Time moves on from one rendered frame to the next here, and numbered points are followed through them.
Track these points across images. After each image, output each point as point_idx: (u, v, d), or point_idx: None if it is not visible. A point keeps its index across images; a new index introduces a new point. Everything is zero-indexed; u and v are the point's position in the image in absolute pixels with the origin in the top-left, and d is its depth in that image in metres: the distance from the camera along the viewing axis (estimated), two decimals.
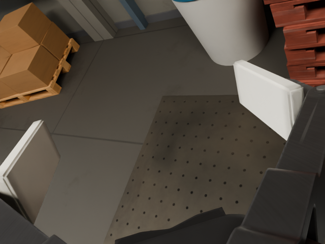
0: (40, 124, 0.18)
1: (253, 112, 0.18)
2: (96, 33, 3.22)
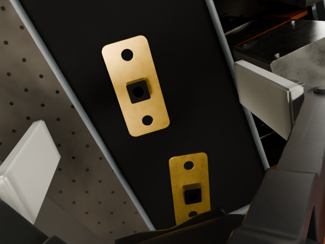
0: (40, 124, 0.18)
1: (253, 112, 0.18)
2: None
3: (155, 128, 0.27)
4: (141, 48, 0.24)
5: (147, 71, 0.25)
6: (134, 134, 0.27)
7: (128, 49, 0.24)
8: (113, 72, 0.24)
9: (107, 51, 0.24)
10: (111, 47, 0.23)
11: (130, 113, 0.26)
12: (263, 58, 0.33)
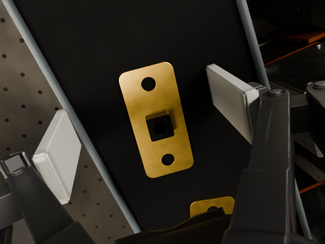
0: (65, 112, 0.20)
1: (223, 113, 0.19)
2: None
3: (176, 169, 0.23)
4: (165, 77, 0.20)
5: (171, 104, 0.21)
6: (152, 175, 0.22)
7: (150, 77, 0.20)
8: (131, 104, 0.20)
9: (125, 79, 0.20)
10: (130, 75, 0.20)
11: (148, 151, 0.22)
12: (293, 86, 0.30)
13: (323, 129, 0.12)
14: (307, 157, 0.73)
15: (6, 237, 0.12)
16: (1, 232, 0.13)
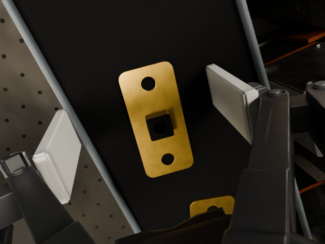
0: (65, 111, 0.20)
1: (222, 113, 0.19)
2: None
3: (176, 168, 0.23)
4: (165, 76, 0.20)
5: (171, 103, 0.21)
6: (152, 175, 0.23)
7: (150, 76, 0.20)
8: (131, 103, 0.20)
9: (125, 79, 0.20)
10: (130, 74, 0.20)
11: (148, 150, 0.22)
12: (293, 86, 0.30)
13: (322, 129, 0.12)
14: (307, 157, 0.73)
15: (7, 237, 0.12)
16: (2, 232, 0.13)
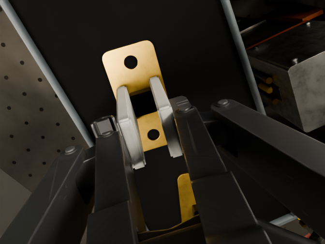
0: (125, 88, 0.21)
1: None
2: None
3: (161, 143, 0.24)
4: (146, 54, 0.21)
5: None
6: None
7: (132, 55, 0.21)
8: (115, 82, 0.21)
9: (108, 58, 0.21)
10: (112, 53, 0.21)
11: None
12: (279, 64, 0.30)
13: (236, 143, 0.13)
14: None
15: (90, 198, 0.13)
16: (88, 192, 0.14)
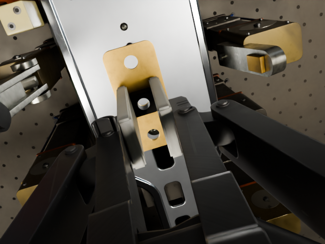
0: (125, 88, 0.21)
1: None
2: None
3: (161, 143, 0.24)
4: (147, 54, 0.21)
5: None
6: None
7: (132, 55, 0.21)
8: (115, 82, 0.22)
9: (108, 58, 0.21)
10: (113, 53, 0.21)
11: None
12: None
13: (236, 143, 0.13)
14: None
15: (90, 198, 0.13)
16: (88, 192, 0.14)
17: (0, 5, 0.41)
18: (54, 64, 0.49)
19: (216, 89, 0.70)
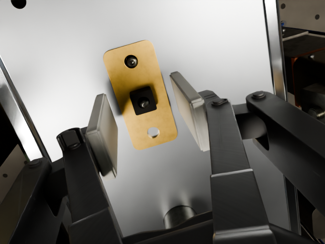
0: (104, 96, 0.20)
1: (184, 119, 0.20)
2: None
3: (161, 141, 0.24)
4: (146, 54, 0.21)
5: (153, 80, 0.22)
6: (139, 148, 0.24)
7: (132, 54, 0.21)
8: (115, 81, 0.22)
9: (109, 57, 0.21)
10: (113, 53, 0.21)
11: (134, 125, 0.23)
12: None
13: (268, 135, 0.12)
14: None
15: (58, 210, 0.13)
16: (55, 205, 0.14)
17: None
18: (3, 124, 0.27)
19: None
